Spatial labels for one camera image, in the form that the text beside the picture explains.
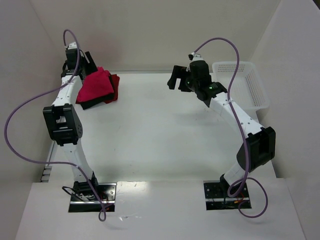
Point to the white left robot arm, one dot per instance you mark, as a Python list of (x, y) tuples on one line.
[(65, 128)]

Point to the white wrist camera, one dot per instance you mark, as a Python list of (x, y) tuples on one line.
[(193, 57), (71, 46)]

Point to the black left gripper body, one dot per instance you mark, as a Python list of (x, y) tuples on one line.
[(88, 64)]

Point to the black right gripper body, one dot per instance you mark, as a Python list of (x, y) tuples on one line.
[(182, 78)]

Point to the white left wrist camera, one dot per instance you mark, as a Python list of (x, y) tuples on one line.
[(71, 46)]

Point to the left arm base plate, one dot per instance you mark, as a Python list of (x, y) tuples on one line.
[(107, 197)]

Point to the pink t shirt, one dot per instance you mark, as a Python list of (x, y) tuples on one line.
[(95, 85)]

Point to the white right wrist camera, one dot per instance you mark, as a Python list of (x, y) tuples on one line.
[(193, 57)]

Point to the white plastic basket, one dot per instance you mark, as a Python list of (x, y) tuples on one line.
[(247, 88)]

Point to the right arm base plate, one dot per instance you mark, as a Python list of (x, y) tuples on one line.
[(216, 197)]

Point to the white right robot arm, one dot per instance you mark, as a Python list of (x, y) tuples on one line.
[(258, 142)]

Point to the black folded t shirt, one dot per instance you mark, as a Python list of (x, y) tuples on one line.
[(90, 103)]

